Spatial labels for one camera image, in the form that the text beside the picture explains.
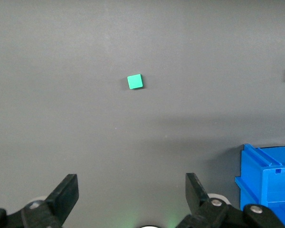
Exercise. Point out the blue plastic storage bin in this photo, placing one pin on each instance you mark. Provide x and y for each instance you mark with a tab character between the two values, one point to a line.
275	185

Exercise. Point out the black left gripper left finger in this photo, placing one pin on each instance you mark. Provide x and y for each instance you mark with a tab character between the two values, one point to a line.
61	202

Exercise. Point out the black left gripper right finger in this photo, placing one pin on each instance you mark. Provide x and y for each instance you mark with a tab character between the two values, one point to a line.
199	206

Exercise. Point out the small green cube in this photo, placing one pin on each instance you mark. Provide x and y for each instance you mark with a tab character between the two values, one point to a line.
135	81

